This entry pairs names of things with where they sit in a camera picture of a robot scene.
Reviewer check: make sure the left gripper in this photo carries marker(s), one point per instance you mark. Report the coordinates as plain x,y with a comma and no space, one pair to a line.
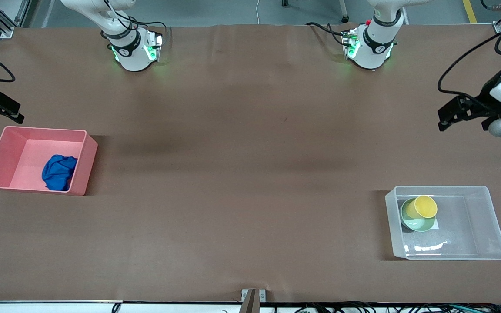
480,108

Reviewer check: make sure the blue cloth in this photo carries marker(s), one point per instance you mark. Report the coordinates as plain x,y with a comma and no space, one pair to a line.
59,171

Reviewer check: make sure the yellow cup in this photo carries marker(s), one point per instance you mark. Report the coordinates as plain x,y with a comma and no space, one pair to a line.
424,208

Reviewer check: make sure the light green bowl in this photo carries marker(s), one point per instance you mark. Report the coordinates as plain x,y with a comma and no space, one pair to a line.
420,225

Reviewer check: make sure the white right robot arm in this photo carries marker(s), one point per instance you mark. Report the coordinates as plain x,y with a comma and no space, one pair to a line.
133,54

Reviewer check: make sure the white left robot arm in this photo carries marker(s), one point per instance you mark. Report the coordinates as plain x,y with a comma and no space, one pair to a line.
374,48

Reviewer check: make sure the clear plastic box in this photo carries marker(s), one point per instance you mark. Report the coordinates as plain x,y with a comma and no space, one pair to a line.
485,243

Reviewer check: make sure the pink plastic bin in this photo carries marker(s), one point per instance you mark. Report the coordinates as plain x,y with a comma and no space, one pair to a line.
24,152

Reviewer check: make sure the rolling stand base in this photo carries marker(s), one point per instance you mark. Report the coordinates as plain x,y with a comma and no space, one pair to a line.
344,13

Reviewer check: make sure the brown paper table cover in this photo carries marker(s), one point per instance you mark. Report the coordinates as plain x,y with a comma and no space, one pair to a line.
250,130

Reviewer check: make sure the metal table edge bracket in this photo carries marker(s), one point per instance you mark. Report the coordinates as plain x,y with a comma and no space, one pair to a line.
250,300

